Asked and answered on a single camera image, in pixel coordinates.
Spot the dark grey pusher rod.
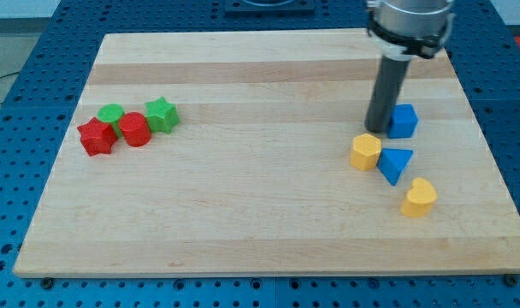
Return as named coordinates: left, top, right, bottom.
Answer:
left=364, top=56, right=410, bottom=133

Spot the blue cube block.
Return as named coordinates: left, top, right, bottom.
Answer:
left=387, top=104, right=418, bottom=139

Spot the yellow hexagon block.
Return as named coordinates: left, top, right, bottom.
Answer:
left=350, top=133, right=381, bottom=171

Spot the wooden board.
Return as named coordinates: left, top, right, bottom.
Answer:
left=14, top=29, right=520, bottom=278

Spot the green star block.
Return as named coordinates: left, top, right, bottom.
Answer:
left=145, top=97, right=180, bottom=133

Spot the red cylinder block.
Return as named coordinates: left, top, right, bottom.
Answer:
left=118, top=112, right=151, bottom=147

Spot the blue triangle block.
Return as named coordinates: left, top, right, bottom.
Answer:
left=376, top=148, right=413, bottom=186

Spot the green cylinder block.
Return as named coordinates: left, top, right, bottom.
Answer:
left=97, top=104, right=125, bottom=138

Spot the red star block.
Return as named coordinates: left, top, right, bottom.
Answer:
left=77, top=117, right=118, bottom=157

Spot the yellow heart block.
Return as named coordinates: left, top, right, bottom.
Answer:
left=400, top=177, right=438, bottom=218

